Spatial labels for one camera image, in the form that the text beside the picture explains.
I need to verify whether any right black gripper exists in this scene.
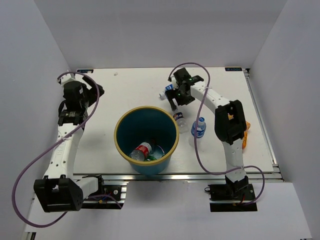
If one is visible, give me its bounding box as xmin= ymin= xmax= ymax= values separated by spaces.
xmin=164 ymin=85 xmax=195 ymax=111

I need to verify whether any small pepsi label bottle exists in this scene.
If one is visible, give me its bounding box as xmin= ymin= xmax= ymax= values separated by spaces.
xmin=173 ymin=110 xmax=188 ymax=134

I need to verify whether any red label water bottle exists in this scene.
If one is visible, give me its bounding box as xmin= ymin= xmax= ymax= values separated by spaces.
xmin=129 ymin=141 xmax=153 ymax=162

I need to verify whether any green plastic bottle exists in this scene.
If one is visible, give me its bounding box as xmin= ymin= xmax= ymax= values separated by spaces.
xmin=144 ymin=155 xmax=164 ymax=162

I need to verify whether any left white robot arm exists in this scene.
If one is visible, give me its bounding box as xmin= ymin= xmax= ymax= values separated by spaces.
xmin=33 ymin=73 xmax=106 ymax=213

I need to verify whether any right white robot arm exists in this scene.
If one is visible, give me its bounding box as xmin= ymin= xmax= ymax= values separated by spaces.
xmin=165 ymin=64 xmax=249 ymax=200

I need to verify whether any teal bin with yellow rim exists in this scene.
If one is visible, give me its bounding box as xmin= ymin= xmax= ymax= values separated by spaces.
xmin=113 ymin=106 xmax=180 ymax=176

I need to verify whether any blue label bottle lying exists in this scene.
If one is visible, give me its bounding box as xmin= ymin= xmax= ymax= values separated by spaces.
xmin=159 ymin=84 xmax=174 ymax=101

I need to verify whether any left blue table sticker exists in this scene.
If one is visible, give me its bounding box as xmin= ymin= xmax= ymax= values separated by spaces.
xmin=76 ymin=69 xmax=94 ymax=74

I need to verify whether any blue table sticker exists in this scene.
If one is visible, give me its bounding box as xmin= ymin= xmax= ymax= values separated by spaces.
xmin=224 ymin=67 xmax=243 ymax=72
xmin=76 ymin=69 xmax=94 ymax=74

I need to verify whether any blue label bottle upright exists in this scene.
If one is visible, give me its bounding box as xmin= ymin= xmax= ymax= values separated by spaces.
xmin=188 ymin=116 xmax=207 ymax=148

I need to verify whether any right blue table sticker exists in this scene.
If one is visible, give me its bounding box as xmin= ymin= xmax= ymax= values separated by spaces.
xmin=224 ymin=67 xmax=243 ymax=72

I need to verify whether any orange plastic bottle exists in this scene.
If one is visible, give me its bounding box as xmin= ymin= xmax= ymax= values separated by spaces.
xmin=242 ymin=121 xmax=251 ymax=150

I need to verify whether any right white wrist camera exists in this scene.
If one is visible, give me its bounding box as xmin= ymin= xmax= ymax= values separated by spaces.
xmin=168 ymin=76 xmax=179 ymax=90

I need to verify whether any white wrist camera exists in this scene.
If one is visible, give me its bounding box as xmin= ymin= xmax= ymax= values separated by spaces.
xmin=57 ymin=72 xmax=76 ymax=88
xmin=168 ymin=76 xmax=179 ymax=90

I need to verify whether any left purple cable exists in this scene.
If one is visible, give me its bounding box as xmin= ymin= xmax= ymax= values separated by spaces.
xmin=11 ymin=71 xmax=124 ymax=228

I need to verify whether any purple cable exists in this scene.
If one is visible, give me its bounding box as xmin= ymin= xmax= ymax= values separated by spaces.
xmin=167 ymin=61 xmax=265 ymax=207
xmin=11 ymin=71 xmax=124 ymax=228

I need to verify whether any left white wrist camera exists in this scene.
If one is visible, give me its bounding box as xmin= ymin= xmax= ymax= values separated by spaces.
xmin=57 ymin=72 xmax=76 ymax=88

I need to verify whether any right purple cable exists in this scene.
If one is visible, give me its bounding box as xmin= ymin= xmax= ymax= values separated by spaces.
xmin=167 ymin=61 xmax=265 ymax=207

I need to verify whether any aluminium table frame rail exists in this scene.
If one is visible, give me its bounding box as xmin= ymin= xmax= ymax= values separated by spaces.
xmin=74 ymin=171 xmax=283 ymax=181

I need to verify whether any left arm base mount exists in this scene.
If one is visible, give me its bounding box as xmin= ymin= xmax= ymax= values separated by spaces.
xmin=81 ymin=175 xmax=127 ymax=210

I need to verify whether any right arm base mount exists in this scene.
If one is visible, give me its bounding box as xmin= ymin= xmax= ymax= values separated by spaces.
xmin=204 ymin=183 xmax=258 ymax=213

